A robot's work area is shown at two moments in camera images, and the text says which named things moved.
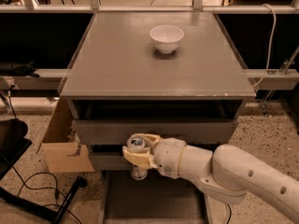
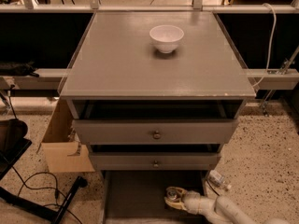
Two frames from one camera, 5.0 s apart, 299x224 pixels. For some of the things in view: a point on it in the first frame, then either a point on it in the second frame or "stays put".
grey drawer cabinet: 121,86 stays put
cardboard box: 62,150 stays put
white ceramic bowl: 166,37 stays put
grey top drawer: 191,120 stays put
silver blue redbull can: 137,173 -> 172,192
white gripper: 166,156 -> 192,200
